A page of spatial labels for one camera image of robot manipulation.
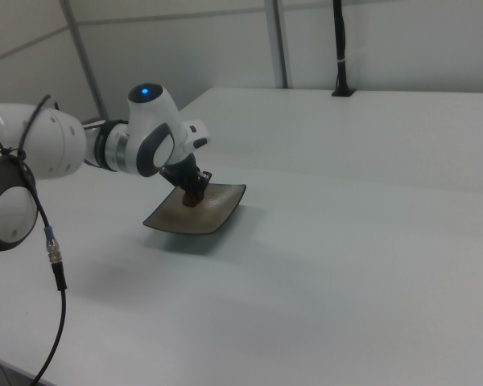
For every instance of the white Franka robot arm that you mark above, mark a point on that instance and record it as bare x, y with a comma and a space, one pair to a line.
149, 120

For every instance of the square brown ceramic plate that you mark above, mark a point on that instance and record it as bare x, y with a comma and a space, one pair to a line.
209, 211

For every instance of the small round reddish-brown food item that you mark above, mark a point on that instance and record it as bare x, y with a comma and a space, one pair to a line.
191, 202

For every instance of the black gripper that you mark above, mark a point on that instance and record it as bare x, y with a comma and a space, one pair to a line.
184, 173

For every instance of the grey partition post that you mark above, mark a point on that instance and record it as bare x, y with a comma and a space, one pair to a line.
86, 64
277, 44

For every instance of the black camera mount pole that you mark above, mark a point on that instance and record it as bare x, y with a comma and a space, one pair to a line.
341, 48

